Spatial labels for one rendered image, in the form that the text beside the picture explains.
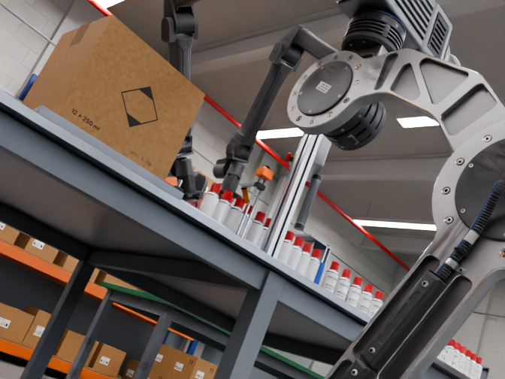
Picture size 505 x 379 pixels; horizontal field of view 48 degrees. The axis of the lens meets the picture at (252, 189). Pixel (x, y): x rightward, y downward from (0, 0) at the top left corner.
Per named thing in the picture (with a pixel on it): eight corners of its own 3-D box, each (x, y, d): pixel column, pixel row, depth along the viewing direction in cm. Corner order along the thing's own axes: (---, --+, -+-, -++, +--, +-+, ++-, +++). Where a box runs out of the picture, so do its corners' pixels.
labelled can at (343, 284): (331, 319, 224) (346, 272, 230) (340, 322, 220) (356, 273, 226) (322, 315, 221) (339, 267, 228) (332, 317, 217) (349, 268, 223)
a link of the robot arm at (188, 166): (180, 157, 178) (195, 156, 182) (168, 159, 183) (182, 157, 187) (183, 179, 179) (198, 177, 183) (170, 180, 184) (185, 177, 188)
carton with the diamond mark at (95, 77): (109, 187, 149) (152, 103, 158) (161, 189, 132) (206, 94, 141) (7, 125, 131) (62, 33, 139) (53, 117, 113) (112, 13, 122)
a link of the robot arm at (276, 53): (285, 44, 187) (306, 56, 194) (275, 39, 191) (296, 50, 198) (228, 158, 198) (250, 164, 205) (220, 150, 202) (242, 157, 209)
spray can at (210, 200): (198, 244, 186) (221, 189, 193) (204, 242, 182) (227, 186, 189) (184, 237, 185) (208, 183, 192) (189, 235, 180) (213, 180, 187)
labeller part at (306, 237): (313, 249, 237) (314, 247, 237) (333, 250, 228) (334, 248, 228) (291, 234, 230) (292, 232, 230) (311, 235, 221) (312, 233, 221)
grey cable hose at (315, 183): (297, 231, 200) (317, 179, 207) (305, 231, 197) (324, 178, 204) (291, 226, 198) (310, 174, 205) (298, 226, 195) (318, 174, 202)
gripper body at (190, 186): (188, 196, 189) (185, 174, 189) (204, 196, 181) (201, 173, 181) (171, 199, 185) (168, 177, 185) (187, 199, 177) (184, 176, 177)
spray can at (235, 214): (222, 257, 191) (244, 203, 198) (228, 256, 186) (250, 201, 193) (209, 250, 190) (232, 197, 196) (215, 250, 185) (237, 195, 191)
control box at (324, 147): (312, 182, 211) (328, 138, 217) (323, 166, 194) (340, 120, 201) (287, 171, 211) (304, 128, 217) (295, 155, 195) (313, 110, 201)
